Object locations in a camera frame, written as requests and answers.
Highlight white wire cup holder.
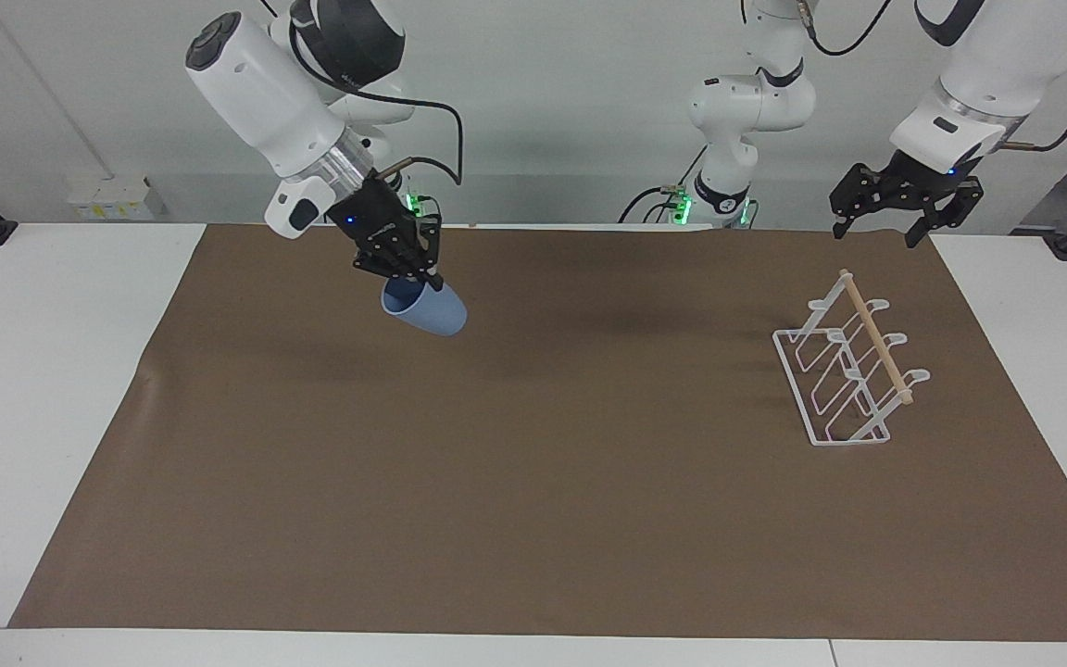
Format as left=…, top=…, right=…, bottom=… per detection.
left=771, top=268, right=932, bottom=448

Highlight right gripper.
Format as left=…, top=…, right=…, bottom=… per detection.
left=336, top=170, right=446, bottom=291

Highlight white wall socket box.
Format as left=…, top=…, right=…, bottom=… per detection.
left=68, top=175, right=168, bottom=222

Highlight blue cup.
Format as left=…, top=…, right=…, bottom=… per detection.
left=381, top=276, right=469, bottom=338

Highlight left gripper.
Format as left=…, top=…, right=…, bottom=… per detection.
left=829, top=146, right=985, bottom=250

